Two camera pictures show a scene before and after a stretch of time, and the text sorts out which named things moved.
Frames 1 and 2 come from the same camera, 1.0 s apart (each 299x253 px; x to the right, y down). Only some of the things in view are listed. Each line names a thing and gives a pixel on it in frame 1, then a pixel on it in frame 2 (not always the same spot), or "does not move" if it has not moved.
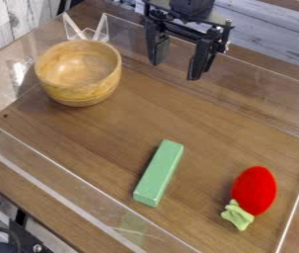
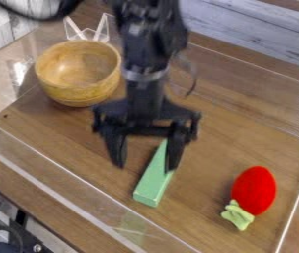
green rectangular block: [157, 172] does not move
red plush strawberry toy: [252, 190] does not move
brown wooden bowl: [78, 72] does not move
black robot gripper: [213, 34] to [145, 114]
